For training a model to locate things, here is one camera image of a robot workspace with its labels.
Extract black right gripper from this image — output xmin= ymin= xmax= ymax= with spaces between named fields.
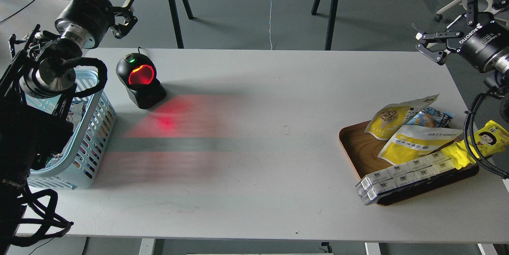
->
xmin=411 ymin=0 xmax=509 ymax=74

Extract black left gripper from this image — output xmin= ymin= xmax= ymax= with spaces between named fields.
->
xmin=55 ymin=0 xmax=138 ymax=49

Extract yellow white nut snack pouch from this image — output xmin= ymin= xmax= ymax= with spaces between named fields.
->
xmin=364 ymin=94 xmax=439 ymax=140

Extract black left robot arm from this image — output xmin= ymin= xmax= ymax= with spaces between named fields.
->
xmin=1 ymin=0 xmax=138 ymax=255

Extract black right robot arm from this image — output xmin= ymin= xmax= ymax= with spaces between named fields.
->
xmin=412 ymin=0 xmax=509 ymax=121

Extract blue snack packet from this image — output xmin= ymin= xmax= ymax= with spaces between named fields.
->
xmin=406 ymin=107 xmax=456 ymax=128

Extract light blue plastic basket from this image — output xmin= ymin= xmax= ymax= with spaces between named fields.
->
xmin=28 ymin=91 xmax=116 ymax=189

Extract white red snack bag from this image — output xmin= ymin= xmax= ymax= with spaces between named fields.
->
xmin=66 ymin=101 xmax=88 ymax=132

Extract yellow cartoon snack bag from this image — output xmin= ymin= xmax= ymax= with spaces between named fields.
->
xmin=440 ymin=120 xmax=509 ymax=169

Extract white boxed snack pack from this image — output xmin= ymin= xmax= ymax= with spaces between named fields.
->
xmin=355 ymin=152 xmax=456 ymax=205

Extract black barcode scanner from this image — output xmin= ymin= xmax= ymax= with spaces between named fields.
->
xmin=116 ymin=47 xmax=167 ymax=109

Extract black trestle table legs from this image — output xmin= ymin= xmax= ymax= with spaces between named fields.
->
xmin=137 ymin=0 xmax=358 ymax=51

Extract black cable loop right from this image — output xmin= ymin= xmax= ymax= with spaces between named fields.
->
xmin=463 ymin=90 xmax=509 ymax=179

